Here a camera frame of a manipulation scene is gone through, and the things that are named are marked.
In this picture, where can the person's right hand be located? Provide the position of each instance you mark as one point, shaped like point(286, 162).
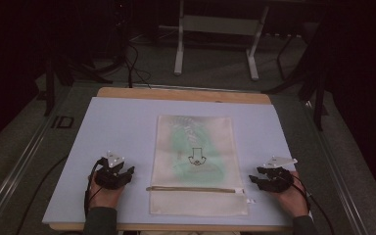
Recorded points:
point(290, 199)

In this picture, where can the black tripod stand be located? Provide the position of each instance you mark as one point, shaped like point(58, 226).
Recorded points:
point(313, 81)

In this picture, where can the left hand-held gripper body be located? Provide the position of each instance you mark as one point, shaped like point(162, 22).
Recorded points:
point(108, 178)

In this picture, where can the metal floor rail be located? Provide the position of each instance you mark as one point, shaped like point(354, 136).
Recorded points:
point(336, 176)
point(16, 169)

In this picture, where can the person's left hand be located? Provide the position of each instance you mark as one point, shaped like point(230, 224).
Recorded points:
point(106, 197)

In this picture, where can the green cloth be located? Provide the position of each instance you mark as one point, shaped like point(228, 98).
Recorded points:
point(189, 143)

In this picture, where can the light blue table mat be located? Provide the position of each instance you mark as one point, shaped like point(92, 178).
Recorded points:
point(124, 130)

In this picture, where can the translucent white zipper bag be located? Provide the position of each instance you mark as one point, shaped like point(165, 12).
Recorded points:
point(205, 202)

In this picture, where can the white metal stand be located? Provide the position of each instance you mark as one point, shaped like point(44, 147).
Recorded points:
point(220, 25)

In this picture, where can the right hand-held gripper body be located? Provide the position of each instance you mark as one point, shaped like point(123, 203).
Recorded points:
point(279, 181)

